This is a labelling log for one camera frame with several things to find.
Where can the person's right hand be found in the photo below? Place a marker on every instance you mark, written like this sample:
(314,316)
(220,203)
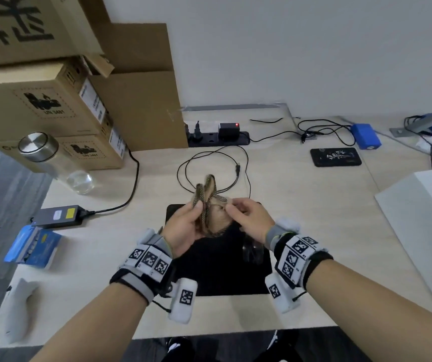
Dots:
(255,220)

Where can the person's left hand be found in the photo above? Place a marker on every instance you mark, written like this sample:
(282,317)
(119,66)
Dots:
(180,231)

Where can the person's left thumb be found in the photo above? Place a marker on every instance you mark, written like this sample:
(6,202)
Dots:
(193,211)

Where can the person's right thumb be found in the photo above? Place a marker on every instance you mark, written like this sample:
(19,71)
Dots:
(234,211)

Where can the beige sock with patterned trim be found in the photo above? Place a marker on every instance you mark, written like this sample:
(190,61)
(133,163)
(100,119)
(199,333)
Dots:
(205,201)

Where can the person's left forearm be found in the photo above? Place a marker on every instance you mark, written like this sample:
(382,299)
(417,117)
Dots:
(99,327)

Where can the person's right forearm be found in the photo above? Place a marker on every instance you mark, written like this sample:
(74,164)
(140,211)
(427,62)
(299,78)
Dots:
(370,305)

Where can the black mat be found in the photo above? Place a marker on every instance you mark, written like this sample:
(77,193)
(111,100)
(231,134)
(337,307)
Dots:
(219,267)

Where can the black power strip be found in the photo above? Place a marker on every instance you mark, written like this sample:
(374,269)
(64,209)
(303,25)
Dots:
(216,139)

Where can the black charger with red light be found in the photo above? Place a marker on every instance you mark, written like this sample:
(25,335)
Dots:
(228,130)

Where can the black plug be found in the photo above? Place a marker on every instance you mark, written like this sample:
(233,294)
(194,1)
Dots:
(197,130)

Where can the black card with white print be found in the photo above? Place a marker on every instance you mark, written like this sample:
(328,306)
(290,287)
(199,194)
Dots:
(335,157)

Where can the flat cardboard box with symbol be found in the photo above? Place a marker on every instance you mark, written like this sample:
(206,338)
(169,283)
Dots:
(84,152)

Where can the open plain cardboard box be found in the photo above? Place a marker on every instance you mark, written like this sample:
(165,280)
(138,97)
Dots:
(140,94)

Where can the person's black trousers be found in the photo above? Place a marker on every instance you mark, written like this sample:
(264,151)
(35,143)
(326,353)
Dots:
(238,346)

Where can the black power brick yellow label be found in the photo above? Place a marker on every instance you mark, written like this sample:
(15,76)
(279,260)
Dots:
(57,216)

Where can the blue box device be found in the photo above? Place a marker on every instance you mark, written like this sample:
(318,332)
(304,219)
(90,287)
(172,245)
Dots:
(366,136)

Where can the glass bottle with steel lid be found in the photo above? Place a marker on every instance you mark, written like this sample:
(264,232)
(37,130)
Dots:
(50,156)

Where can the blue and white packet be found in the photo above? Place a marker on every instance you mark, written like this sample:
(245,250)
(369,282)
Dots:
(33,246)

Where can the cardboard box with black symbol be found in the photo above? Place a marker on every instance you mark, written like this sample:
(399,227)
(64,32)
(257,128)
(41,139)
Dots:
(38,103)

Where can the white box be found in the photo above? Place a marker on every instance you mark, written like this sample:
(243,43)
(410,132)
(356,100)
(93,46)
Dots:
(423,226)

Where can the white handheld controller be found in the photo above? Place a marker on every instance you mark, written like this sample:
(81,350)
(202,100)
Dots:
(18,309)

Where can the grey monitor stand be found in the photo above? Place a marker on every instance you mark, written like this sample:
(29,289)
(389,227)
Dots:
(423,124)

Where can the large printed cardboard box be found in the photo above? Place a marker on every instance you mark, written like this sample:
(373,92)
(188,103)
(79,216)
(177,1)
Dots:
(16,26)

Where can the white marker-tagged wrist camera rig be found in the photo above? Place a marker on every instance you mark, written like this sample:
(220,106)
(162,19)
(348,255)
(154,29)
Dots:
(150,260)
(295,256)

